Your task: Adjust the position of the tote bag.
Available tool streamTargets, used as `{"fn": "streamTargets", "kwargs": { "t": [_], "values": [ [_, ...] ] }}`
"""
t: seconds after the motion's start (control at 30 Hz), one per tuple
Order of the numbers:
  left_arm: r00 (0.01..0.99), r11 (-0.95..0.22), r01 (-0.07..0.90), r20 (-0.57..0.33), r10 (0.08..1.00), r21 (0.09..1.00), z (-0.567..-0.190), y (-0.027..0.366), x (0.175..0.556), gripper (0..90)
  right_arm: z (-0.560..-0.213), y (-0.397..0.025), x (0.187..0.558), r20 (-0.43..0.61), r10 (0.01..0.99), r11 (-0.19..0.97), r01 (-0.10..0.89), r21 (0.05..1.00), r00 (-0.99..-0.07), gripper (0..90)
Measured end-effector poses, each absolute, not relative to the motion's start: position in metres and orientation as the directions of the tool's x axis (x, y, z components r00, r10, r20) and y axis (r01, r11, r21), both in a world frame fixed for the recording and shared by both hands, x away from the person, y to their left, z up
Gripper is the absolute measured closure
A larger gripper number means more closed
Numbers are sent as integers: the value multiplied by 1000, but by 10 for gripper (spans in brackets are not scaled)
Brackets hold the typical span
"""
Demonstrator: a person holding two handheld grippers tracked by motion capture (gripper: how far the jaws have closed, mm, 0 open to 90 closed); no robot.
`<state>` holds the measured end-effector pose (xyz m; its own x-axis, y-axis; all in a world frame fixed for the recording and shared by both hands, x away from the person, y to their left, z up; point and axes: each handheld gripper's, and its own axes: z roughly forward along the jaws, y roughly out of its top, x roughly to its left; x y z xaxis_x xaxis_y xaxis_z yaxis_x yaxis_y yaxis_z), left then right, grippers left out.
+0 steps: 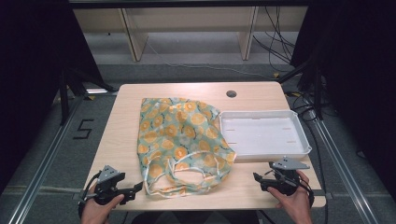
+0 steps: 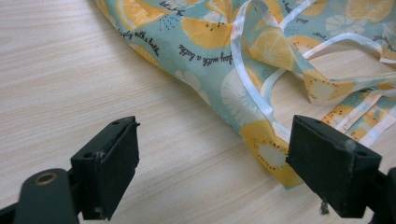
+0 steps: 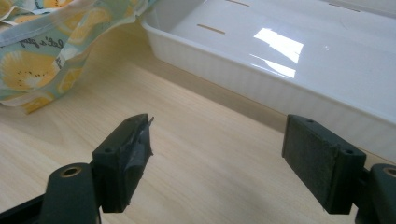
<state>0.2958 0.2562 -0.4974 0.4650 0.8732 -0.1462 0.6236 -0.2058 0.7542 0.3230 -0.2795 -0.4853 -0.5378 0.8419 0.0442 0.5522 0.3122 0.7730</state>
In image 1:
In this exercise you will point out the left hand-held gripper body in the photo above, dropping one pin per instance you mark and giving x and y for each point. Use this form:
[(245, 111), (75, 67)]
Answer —
[(107, 186)]

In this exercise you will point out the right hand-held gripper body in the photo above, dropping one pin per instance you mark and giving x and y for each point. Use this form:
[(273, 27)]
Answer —
[(288, 179)]

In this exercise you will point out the citrus print fabric tote bag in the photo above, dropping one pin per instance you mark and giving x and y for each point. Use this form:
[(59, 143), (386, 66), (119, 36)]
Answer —
[(183, 130)]

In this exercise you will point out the person's left hand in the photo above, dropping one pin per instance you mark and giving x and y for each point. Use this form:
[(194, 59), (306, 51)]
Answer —
[(98, 211)]

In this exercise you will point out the person's right hand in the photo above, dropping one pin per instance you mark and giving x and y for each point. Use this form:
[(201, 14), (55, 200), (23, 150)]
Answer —
[(295, 205)]

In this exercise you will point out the white plastic tray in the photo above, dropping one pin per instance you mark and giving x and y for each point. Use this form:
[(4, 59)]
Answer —
[(263, 137)]

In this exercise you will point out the black metal stand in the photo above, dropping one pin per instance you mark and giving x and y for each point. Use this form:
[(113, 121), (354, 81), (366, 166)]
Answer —
[(317, 90), (63, 96)]

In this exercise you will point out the black curtain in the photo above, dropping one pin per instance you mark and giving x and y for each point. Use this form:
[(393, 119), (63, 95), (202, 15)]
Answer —
[(31, 77), (358, 77)]

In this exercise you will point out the light wooden desk leg panel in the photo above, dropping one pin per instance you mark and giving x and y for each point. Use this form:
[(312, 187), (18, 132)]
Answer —
[(248, 34), (135, 34)]

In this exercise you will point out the aluminium floor rail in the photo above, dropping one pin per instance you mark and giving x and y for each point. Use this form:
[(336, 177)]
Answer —
[(43, 165), (342, 168)]

